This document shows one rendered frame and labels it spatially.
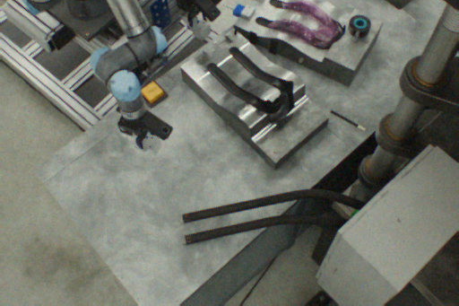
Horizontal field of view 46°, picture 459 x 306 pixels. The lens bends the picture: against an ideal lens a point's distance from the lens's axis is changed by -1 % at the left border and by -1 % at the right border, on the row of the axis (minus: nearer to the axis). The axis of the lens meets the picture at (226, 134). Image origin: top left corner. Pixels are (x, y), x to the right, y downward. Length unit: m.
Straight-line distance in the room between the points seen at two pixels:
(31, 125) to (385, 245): 2.30
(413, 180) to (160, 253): 0.91
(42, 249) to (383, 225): 1.95
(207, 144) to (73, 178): 0.48
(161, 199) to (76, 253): 0.95
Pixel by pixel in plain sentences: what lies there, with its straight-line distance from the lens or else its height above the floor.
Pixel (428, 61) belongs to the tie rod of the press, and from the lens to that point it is 1.18.
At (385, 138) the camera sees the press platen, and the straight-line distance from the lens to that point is 1.43.
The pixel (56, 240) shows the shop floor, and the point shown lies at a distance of 2.77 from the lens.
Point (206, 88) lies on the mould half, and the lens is 1.94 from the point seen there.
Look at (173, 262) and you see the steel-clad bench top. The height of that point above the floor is 0.80.
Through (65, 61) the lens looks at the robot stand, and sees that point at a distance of 2.98.
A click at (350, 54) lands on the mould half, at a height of 0.91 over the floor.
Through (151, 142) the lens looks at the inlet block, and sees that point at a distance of 1.77.
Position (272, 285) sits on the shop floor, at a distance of 2.58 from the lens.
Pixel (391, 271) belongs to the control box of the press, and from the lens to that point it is 1.11.
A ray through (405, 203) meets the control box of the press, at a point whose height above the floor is 1.47.
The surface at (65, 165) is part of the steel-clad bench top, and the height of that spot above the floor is 0.80.
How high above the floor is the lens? 2.52
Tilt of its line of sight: 62 degrees down
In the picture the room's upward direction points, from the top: 3 degrees counter-clockwise
